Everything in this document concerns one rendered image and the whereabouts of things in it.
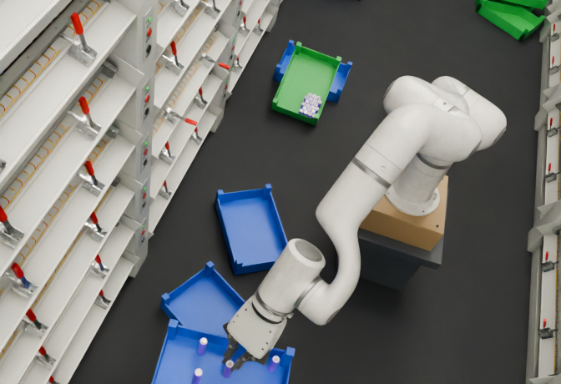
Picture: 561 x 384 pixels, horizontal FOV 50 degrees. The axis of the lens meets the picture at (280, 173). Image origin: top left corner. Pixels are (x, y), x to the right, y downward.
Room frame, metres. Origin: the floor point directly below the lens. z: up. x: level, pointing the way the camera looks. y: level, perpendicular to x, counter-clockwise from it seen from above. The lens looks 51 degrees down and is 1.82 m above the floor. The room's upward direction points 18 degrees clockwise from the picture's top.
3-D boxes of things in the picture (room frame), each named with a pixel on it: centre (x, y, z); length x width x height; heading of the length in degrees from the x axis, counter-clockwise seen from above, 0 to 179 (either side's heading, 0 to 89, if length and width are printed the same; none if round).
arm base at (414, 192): (1.27, -0.41, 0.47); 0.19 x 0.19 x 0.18
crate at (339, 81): (2.07, 0.00, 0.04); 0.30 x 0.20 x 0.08; 86
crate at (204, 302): (0.82, 0.06, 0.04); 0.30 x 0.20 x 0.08; 58
